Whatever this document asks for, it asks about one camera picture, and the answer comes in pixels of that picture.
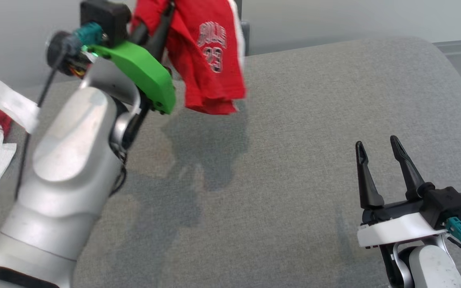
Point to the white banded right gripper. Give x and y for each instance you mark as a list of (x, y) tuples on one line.
[(394, 232)]

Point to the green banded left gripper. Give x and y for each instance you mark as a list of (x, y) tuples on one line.
[(146, 72)]

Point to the red shorts with white stripe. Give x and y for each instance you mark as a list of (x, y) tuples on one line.
[(206, 80)]

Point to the grey fabric sofa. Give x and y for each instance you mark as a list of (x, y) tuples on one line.
[(294, 160)]

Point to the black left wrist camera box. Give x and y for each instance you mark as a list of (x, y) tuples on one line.
[(106, 16)]

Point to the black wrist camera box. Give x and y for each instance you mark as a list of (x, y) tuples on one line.
[(106, 16), (450, 204)]

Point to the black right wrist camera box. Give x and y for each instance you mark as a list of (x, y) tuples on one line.
[(450, 204)]

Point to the grey cylindrical post cap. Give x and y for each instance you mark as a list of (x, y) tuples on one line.
[(246, 38)]

